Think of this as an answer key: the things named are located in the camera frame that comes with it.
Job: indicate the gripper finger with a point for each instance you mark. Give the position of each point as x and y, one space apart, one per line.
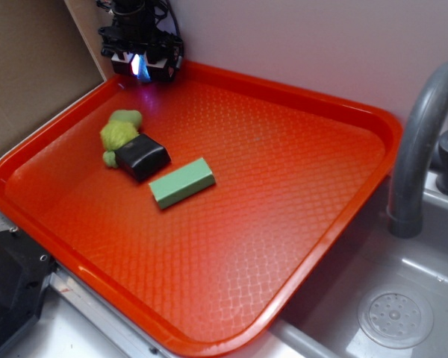
125 63
162 71

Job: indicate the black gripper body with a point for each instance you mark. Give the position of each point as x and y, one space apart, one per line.
121 41

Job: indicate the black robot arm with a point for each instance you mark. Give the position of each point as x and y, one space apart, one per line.
144 14

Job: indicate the light wooden board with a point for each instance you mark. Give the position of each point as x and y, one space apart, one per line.
89 18

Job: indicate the green plush toy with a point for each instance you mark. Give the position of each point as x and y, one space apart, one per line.
122 127

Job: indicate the brown cardboard panel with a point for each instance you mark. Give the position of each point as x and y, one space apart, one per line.
44 66

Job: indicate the black rectangular block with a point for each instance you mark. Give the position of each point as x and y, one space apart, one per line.
142 157

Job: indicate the green rectangular block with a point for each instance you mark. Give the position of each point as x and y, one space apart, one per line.
182 183

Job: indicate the red plastic tray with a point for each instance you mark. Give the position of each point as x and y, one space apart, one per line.
207 275

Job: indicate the black box with screws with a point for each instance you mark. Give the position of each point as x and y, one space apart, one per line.
25 269

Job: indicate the grey curved faucet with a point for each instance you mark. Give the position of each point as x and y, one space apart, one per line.
428 120

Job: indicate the grey sink basin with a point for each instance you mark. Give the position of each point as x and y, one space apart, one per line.
321 318

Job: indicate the round sink drain cover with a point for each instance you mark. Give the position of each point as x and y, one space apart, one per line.
395 317

